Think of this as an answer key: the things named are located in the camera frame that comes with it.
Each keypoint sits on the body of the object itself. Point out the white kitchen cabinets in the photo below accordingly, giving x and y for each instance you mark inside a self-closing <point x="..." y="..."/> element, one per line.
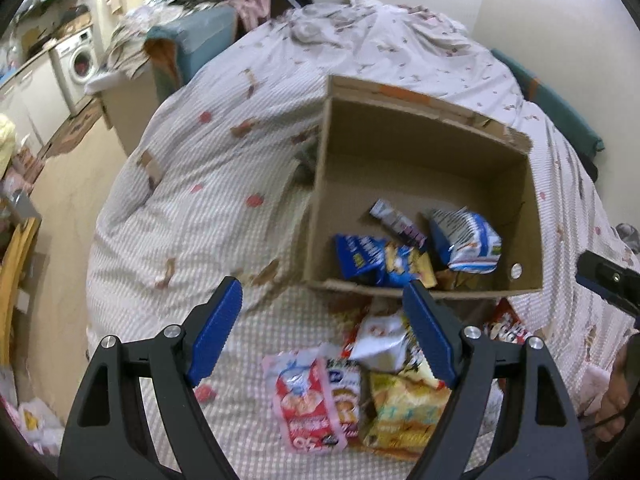
<point x="35" y="92"/>

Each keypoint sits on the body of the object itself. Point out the blue and yellow snack bag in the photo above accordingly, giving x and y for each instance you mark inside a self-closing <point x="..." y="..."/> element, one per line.
<point x="405" y="262"/>

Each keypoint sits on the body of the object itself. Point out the white side cabinet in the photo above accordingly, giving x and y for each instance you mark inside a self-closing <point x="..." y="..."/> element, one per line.
<point x="127" y="110"/>

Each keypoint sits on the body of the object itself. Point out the white printed quilt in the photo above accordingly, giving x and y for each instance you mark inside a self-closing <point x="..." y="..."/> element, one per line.
<point x="225" y="185"/>

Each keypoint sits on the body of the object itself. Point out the dark blue snack bag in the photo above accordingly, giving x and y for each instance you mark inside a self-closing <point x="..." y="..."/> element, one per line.
<point x="357" y="255"/>

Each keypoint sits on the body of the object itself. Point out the blue label biscuit packet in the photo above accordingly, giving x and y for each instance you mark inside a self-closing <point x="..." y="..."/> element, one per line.
<point x="345" y="395"/>

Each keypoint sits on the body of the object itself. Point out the pink snack bag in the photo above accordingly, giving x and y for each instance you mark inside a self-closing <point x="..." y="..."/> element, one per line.
<point x="302" y="400"/>

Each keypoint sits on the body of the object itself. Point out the brown door mat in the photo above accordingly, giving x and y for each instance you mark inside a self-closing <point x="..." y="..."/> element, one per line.
<point x="75" y="127"/>

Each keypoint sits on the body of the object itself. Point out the cardboard box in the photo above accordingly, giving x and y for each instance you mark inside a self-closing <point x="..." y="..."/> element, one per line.
<point x="425" y="160"/>

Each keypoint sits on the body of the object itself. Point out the white washing machine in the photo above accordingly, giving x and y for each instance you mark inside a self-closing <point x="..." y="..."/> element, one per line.
<point x="80" y="62"/>

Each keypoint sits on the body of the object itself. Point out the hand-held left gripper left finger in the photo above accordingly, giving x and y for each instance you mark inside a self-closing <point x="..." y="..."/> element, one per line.
<point x="216" y="330"/>

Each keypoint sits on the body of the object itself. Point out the yellow wooden chair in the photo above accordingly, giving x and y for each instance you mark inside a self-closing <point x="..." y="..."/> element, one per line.
<point x="15" y="280"/>

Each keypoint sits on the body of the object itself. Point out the teal fabric storage box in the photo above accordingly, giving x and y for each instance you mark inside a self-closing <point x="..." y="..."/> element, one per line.
<point x="205" y="40"/>

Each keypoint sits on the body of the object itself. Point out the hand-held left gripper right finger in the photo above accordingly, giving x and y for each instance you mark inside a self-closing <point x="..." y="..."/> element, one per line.
<point x="430" y="332"/>

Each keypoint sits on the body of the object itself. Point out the blue and white snack bag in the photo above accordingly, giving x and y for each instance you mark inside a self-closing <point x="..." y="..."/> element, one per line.
<point x="467" y="240"/>

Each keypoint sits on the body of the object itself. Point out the pile of printed clothes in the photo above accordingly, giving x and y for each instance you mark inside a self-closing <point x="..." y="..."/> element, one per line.
<point x="135" y="40"/>

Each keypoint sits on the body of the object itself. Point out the person's bare leg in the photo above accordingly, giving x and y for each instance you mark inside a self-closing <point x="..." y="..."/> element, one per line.
<point x="617" y="405"/>

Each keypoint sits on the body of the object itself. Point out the white plastic bags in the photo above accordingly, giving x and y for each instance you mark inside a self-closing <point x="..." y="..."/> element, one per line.
<point x="32" y="420"/>

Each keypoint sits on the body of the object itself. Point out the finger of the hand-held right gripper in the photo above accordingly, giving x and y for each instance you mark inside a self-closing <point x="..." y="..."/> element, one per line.
<point x="607" y="280"/>

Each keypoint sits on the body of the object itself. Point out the white and red snack bag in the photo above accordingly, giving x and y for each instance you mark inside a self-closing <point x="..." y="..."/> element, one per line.
<point x="380" y="340"/>

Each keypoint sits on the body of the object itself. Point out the silver and purple snack packet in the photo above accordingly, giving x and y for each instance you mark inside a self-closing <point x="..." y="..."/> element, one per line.
<point x="400" y="222"/>

